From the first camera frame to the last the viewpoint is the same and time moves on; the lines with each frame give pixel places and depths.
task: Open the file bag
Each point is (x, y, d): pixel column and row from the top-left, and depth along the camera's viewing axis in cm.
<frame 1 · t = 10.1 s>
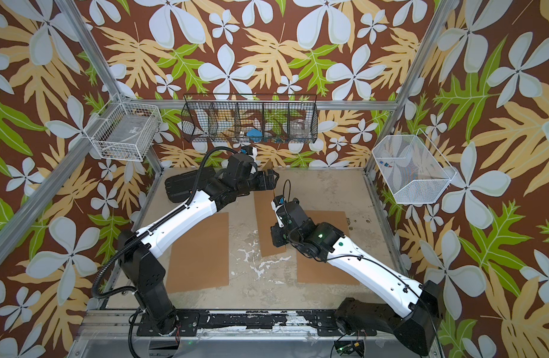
left hand: (271, 173, 78), fingers open
right hand: (270, 227, 75), fingers closed
left brown file bag: (201, 263, 91), on the table
right brown file bag: (311, 271, 88), on the table

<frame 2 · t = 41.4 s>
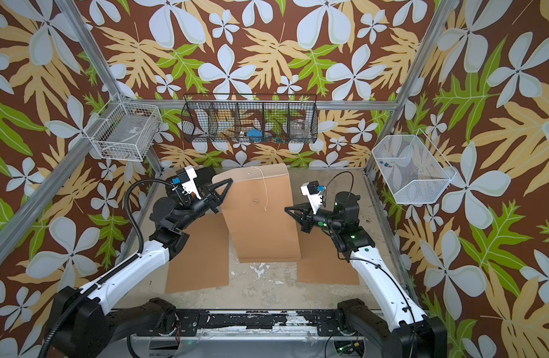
left hand: (230, 179, 65), fingers closed
right hand: (286, 210, 70), fingers closed
middle brown file bag: (253, 209, 71), point 30 cm above the table
the other named things where they were.

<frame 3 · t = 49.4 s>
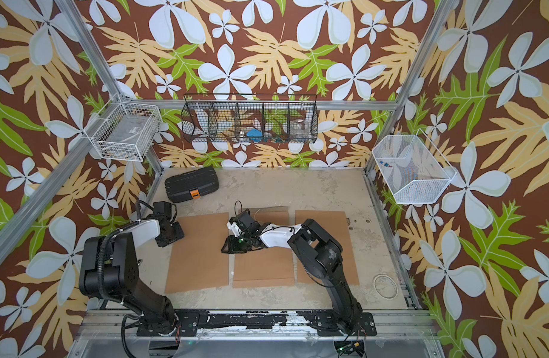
left hand: (177, 233, 96), fingers open
right hand: (223, 250, 90), fingers open
middle brown file bag: (265, 266, 90), on the table
clear round lid: (385, 286, 84), on the table
the other named things where they were.

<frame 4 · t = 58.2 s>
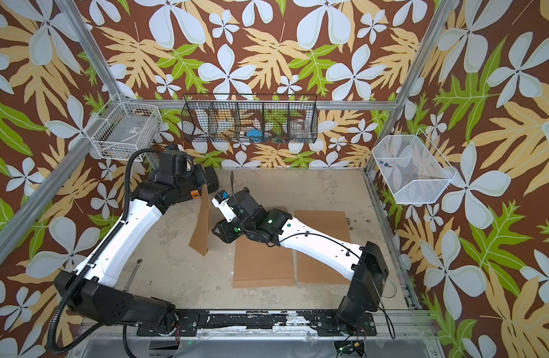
left hand: (204, 168, 76), fingers closed
right hand: (214, 227, 71), fingers open
left brown file bag: (200, 239, 98), on the table
the other named things where they were.

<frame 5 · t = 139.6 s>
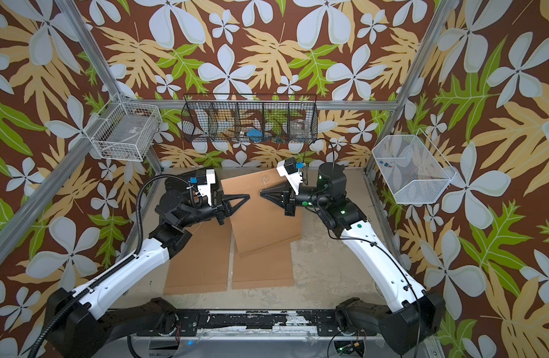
left hand: (247, 195, 62), fingers closed
right hand: (262, 195, 61), fingers closed
left brown file bag: (204, 263, 90), on the table
right brown file bag: (263, 221, 70), point 28 cm above the table
